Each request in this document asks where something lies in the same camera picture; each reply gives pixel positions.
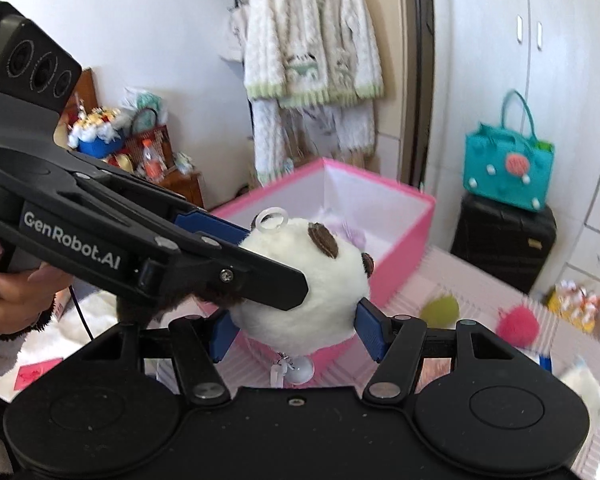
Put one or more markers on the wrapped gift basket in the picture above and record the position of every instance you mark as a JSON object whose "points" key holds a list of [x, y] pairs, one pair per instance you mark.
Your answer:
{"points": [[147, 120]]}

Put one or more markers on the white panda plush toy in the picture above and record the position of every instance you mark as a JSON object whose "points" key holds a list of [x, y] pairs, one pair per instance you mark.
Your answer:
{"points": [[305, 290]]}

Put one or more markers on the white wardrobe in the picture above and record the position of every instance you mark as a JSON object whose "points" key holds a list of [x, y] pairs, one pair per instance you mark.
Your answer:
{"points": [[570, 110]]}

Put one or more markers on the red card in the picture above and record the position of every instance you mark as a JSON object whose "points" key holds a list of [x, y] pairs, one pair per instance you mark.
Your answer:
{"points": [[39, 374]]}

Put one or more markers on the plush flower bouquet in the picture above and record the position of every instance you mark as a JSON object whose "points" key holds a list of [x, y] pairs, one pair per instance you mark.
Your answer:
{"points": [[97, 127]]}

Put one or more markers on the wooden side cabinet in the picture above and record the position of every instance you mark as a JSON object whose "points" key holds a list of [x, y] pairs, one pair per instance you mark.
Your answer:
{"points": [[190, 190]]}

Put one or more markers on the dark metal door frame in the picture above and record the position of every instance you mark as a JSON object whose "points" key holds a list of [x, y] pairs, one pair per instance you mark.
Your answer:
{"points": [[420, 60]]}

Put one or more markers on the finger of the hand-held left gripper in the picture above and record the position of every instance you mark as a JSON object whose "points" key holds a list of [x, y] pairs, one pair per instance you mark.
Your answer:
{"points": [[260, 285], [205, 225]]}

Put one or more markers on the white hanging cloth bag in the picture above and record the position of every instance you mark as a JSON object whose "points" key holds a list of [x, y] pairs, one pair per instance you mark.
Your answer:
{"points": [[232, 35]]}

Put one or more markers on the blue wet wipes pack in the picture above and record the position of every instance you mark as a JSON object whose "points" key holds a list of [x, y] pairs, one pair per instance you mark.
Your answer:
{"points": [[545, 362]]}

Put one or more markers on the black suitcase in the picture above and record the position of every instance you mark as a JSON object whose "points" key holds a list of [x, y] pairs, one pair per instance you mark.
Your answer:
{"points": [[500, 240]]}

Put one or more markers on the pink plush strawberry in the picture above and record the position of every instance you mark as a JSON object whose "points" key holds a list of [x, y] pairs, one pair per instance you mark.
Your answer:
{"points": [[517, 325]]}

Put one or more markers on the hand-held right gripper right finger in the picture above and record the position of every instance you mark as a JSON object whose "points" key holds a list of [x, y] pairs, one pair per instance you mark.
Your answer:
{"points": [[372, 332]]}

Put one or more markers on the white fluffy blanket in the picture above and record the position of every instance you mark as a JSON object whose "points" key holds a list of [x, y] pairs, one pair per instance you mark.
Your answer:
{"points": [[100, 315]]}

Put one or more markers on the clear bag of snacks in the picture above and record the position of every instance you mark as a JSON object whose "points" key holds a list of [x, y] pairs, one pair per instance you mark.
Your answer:
{"points": [[575, 305]]}

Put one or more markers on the white knitted cardigan green trim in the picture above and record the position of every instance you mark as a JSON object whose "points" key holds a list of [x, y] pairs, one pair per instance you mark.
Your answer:
{"points": [[300, 35]]}

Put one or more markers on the teal felt handbag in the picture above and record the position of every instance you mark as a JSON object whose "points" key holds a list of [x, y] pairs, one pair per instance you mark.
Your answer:
{"points": [[495, 180]]}

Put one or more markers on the green plush ball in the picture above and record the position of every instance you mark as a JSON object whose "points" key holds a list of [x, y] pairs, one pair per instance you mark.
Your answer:
{"points": [[440, 311]]}

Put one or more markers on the orange drink bottle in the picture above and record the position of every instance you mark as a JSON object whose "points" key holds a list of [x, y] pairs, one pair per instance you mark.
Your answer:
{"points": [[154, 165]]}

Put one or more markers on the pale purple plush item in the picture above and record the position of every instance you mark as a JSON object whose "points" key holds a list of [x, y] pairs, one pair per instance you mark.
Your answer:
{"points": [[350, 232]]}

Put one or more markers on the person's left hand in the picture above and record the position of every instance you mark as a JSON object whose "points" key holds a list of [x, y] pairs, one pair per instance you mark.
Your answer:
{"points": [[15, 300]]}

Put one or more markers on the white hanging garment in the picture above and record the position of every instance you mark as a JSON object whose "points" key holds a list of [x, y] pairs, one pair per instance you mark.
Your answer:
{"points": [[305, 135]]}

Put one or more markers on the striped pink tablecloth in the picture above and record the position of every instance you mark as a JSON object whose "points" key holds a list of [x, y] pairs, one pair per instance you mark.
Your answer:
{"points": [[475, 305]]}

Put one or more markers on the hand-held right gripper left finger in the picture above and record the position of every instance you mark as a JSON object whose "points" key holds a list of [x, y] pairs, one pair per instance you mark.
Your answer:
{"points": [[223, 335]]}

